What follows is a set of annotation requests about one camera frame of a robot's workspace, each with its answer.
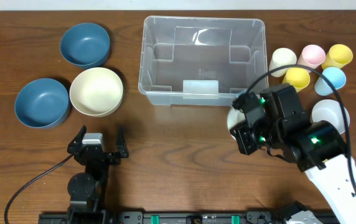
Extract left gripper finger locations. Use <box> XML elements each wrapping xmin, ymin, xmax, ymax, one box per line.
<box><xmin>67</xmin><ymin>125</ymin><xmax>87</xmax><ymax>154</ymax></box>
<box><xmin>116</xmin><ymin>126</ymin><xmax>129</xmax><ymax>158</ymax></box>

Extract small white bowl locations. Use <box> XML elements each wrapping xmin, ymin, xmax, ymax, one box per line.
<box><xmin>227</xmin><ymin>107</ymin><xmax>246</xmax><ymax>132</ymax></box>

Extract small grey bowl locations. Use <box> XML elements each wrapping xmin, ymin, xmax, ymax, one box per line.
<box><xmin>310</xmin><ymin>100</ymin><xmax>345</xmax><ymax>134</ymax></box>

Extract cream cup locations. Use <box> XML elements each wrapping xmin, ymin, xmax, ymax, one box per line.
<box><xmin>269</xmin><ymin>48</ymin><xmax>297</xmax><ymax>71</ymax></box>

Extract pink cup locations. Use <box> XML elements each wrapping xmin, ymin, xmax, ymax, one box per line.
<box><xmin>297</xmin><ymin>44</ymin><xmax>326</xmax><ymax>69</ymax></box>

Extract light blue cup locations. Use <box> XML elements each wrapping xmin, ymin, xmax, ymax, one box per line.
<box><xmin>314</xmin><ymin>67</ymin><xmax>347</xmax><ymax>96</ymax></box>

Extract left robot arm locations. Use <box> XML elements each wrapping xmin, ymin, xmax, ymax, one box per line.
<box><xmin>66</xmin><ymin>126</ymin><xmax>129</xmax><ymax>224</ymax></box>

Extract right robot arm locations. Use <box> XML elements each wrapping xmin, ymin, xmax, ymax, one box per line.
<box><xmin>230</xmin><ymin>84</ymin><xmax>356</xmax><ymax>223</ymax></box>

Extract clear plastic storage container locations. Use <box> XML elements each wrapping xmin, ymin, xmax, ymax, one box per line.
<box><xmin>138</xmin><ymin>16</ymin><xmax>268</xmax><ymax>106</ymax></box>

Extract near blue bowl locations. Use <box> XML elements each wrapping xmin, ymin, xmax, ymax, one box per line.
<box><xmin>14</xmin><ymin>78</ymin><xmax>70</xmax><ymax>129</ymax></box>

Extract blue bowl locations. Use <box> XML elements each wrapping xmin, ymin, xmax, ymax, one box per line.
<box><xmin>14</xmin><ymin>78</ymin><xmax>70</xmax><ymax>129</ymax></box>
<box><xmin>60</xmin><ymin>22</ymin><xmax>111</xmax><ymax>69</ymax></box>

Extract large cream bowl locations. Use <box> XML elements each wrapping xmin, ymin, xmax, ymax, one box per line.
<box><xmin>69</xmin><ymin>67</ymin><xmax>124</xmax><ymax>117</ymax></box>

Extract near yellow cup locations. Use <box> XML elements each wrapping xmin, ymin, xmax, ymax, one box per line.
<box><xmin>282</xmin><ymin>68</ymin><xmax>311</xmax><ymax>92</ymax></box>

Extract yellow cup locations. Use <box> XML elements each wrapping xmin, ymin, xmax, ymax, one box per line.
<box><xmin>282</xmin><ymin>68</ymin><xmax>311</xmax><ymax>92</ymax></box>
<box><xmin>321</xmin><ymin>44</ymin><xmax>354</xmax><ymax>70</ymax></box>

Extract far blue bowl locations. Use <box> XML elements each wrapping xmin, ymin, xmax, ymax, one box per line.
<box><xmin>60</xmin><ymin>22</ymin><xmax>111</xmax><ymax>69</ymax></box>

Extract far yellow cup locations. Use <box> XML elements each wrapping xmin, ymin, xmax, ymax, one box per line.
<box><xmin>321</xmin><ymin>44</ymin><xmax>354</xmax><ymax>70</ymax></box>

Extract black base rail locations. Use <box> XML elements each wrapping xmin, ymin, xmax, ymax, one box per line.
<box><xmin>37</xmin><ymin>202</ymin><xmax>340</xmax><ymax>224</ymax></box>

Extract right black cable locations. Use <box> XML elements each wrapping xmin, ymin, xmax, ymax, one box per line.
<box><xmin>246</xmin><ymin>64</ymin><xmax>356</xmax><ymax>218</ymax></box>

